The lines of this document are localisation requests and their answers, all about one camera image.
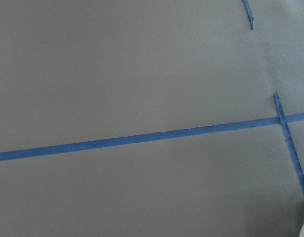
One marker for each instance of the short torn blue tape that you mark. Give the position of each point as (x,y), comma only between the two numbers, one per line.
(249,14)

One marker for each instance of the blue tape strip lengthwise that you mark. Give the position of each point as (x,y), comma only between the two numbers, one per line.
(289,141)

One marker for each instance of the blue tape strip crosswise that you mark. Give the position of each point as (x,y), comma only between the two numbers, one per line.
(133,139)

